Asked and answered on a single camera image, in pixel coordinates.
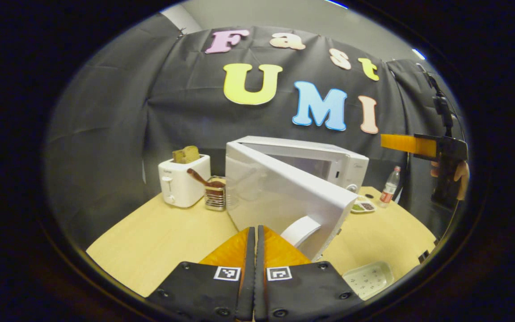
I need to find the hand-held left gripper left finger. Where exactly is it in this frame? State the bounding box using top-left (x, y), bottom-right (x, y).
top-left (146, 226), bottom-right (257, 322)

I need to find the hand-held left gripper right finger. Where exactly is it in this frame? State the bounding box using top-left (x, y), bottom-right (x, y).
top-left (254, 225), bottom-right (365, 322)

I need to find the cream rectangular plate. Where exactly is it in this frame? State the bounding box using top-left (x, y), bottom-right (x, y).
top-left (342, 261), bottom-right (395, 301)

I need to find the white microwave oven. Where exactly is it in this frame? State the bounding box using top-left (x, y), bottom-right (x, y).
top-left (225, 136), bottom-right (370, 262)

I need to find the clear bottle with red label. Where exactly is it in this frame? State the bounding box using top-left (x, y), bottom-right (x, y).
top-left (378, 166), bottom-right (401, 208)

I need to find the white divided dish of beans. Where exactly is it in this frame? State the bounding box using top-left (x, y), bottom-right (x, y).
top-left (350, 197), bottom-right (377, 214)

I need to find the metal utensil holder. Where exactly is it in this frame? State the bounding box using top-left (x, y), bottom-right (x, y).
top-left (204, 176), bottom-right (227, 212)

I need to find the white toaster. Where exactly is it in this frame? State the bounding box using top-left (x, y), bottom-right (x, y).
top-left (158, 154), bottom-right (211, 208)

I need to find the brown wooden spoon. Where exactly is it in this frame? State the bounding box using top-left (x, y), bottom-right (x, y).
top-left (187, 168), bottom-right (225, 188)

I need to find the brown toast slice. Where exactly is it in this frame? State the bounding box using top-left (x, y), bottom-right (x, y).
top-left (172, 145), bottom-right (201, 164)

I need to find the black backdrop cloth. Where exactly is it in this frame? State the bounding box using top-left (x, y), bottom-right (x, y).
top-left (45, 13), bottom-right (464, 251)

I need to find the black cable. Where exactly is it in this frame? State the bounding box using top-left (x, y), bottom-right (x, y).
top-left (416, 63), bottom-right (466, 139)

